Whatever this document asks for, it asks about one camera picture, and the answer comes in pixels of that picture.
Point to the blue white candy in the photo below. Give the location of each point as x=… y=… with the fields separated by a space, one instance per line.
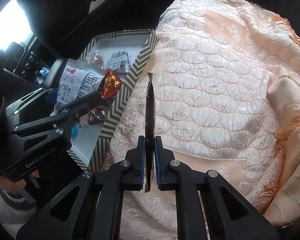
x=76 y=130

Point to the blue white wrapper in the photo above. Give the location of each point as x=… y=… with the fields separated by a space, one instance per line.
x=42 y=75

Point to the small red snack packet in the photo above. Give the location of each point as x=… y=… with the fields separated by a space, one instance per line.
x=111 y=83

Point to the brown stick snack packet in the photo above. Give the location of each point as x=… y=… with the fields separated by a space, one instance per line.
x=150 y=110

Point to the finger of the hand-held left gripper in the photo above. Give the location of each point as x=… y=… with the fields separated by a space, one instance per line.
x=65 y=116
x=30 y=103

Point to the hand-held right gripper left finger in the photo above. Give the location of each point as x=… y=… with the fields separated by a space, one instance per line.
x=140 y=165

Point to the person's left forearm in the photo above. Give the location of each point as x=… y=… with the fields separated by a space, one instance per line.
x=12 y=212

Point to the dark candy ball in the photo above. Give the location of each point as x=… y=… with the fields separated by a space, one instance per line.
x=96 y=117

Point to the peach patterned blanket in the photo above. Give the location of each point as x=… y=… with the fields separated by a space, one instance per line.
x=215 y=80

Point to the person's left hand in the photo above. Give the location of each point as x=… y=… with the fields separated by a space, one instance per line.
x=10 y=186

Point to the black front car seat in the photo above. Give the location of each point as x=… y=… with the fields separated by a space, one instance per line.
x=65 y=17

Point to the white snack packet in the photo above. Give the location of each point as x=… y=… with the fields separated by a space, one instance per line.
x=117 y=62
x=75 y=85

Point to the small clear bag of nuts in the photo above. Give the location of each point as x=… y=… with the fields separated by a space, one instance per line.
x=95 y=61

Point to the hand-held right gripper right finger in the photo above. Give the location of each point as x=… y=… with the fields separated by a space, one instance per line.
x=158 y=165

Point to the white paper in seat pocket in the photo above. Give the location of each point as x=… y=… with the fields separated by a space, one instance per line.
x=97 y=5

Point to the front car window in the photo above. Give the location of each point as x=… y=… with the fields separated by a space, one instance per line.
x=10 y=22

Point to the car centre console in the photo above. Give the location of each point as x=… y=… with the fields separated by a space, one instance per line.
x=31 y=65

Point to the striped cardboard box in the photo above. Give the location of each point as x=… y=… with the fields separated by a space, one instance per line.
x=135 y=72

